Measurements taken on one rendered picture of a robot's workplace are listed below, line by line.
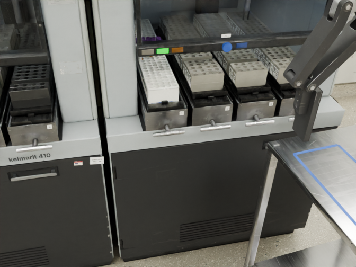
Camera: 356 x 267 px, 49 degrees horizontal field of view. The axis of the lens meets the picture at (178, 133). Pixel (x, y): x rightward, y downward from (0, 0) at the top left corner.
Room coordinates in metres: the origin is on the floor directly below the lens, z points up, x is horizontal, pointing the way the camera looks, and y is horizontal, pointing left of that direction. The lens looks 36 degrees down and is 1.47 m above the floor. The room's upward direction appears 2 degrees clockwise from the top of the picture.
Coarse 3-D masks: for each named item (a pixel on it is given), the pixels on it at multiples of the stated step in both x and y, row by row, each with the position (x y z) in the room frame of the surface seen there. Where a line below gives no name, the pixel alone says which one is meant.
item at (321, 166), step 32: (352, 128) 0.93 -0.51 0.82; (288, 160) 0.78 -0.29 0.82; (320, 160) 0.78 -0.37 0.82; (352, 160) 0.79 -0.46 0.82; (320, 192) 0.66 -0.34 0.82; (352, 192) 0.67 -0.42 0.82; (256, 224) 0.83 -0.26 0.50; (352, 224) 0.57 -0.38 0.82; (288, 256) 0.88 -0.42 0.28; (320, 256) 0.88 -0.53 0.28; (352, 256) 0.89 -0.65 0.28
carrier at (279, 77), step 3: (279, 66) 1.20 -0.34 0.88; (282, 66) 1.21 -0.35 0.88; (285, 66) 1.20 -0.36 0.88; (279, 69) 1.19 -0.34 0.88; (282, 69) 1.19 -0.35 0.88; (285, 69) 1.19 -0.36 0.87; (276, 72) 1.20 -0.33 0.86; (279, 72) 1.19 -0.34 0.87; (282, 72) 1.19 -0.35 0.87; (276, 75) 1.20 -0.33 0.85; (279, 75) 1.19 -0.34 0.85; (282, 75) 1.19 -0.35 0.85; (276, 78) 1.19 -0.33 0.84; (279, 78) 1.19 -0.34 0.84; (282, 78) 1.19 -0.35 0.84; (285, 78) 1.19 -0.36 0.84; (279, 81) 1.19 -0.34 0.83; (282, 81) 1.19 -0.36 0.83; (285, 81) 1.19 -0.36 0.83
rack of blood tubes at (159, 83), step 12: (144, 60) 1.25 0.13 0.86; (156, 60) 1.26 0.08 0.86; (144, 72) 1.16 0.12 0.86; (156, 72) 1.17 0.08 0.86; (168, 72) 1.18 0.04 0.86; (144, 84) 1.18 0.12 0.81; (156, 84) 1.09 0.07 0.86; (168, 84) 1.08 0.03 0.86; (156, 96) 1.05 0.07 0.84; (168, 96) 1.06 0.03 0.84
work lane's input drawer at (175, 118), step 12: (144, 96) 1.08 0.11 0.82; (180, 96) 1.11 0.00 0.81; (144, 108) 1.03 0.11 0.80; (156, 108) 1.02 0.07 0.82; (168, 108) 1.02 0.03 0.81; (180, 108) 1.03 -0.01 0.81; (144, 120) 1.02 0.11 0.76; (156, 120) 1.01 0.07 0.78; (168, 120) 1.02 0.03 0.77; (180, 120) 1.03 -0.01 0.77; (156, 132) 0.97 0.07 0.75; (168, 132) 0.98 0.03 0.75; (180, 132) 0.98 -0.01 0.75
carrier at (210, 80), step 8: (208, 72) 1.14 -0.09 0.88; (216, 72) 1.15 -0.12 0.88; (192, 80) 1.11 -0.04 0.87; (200, 80) 1.12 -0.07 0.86; (208, 80) 1.13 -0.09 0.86; (216, 80) 1.13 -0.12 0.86; (192, 88) 1.11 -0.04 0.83; (200, 88) 1.12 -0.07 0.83; (208, 88) 1.13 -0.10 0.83; (216, 88) 1.13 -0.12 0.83
